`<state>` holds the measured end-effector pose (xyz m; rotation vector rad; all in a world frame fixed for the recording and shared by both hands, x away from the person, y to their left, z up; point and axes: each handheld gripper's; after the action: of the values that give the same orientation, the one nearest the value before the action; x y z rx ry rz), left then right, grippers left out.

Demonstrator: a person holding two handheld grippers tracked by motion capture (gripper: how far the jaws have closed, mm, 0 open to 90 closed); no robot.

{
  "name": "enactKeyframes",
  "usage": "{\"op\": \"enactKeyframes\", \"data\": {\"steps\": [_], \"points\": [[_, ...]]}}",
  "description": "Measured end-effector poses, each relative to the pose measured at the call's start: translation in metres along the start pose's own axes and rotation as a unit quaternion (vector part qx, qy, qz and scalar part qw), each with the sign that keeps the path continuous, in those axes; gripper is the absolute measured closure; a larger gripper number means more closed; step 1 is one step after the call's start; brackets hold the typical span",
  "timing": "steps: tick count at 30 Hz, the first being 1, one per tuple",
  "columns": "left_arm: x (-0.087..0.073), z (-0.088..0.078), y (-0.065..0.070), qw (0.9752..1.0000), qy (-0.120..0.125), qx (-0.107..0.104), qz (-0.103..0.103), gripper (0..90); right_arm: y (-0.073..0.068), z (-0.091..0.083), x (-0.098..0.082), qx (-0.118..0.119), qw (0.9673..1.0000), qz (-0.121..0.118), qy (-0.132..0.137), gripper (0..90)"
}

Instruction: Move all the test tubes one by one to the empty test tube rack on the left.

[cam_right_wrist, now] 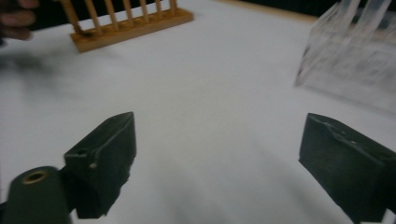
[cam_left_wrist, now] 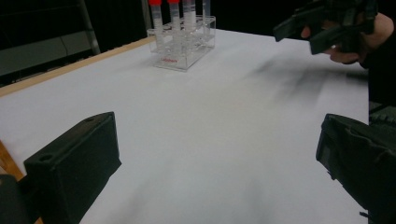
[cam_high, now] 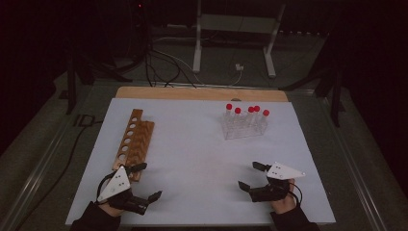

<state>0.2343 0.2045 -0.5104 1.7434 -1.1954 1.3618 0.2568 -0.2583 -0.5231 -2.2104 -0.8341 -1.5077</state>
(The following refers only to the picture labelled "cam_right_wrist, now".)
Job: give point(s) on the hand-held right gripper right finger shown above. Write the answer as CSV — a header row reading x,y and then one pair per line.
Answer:
x,y
345,168

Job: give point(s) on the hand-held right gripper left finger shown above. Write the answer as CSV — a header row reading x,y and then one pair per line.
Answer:
x,y
102,165

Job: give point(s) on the clear plastic test tube rack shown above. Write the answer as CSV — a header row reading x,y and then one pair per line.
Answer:
x,y
348,62

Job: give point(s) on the wooden test tube rack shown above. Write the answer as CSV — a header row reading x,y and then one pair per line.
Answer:
x,y
130,31

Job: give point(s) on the white table cover sheet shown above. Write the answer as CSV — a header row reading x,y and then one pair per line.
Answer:
x,y
199,93

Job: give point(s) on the wooden table board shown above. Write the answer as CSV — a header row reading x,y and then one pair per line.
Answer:
x,y
267,10

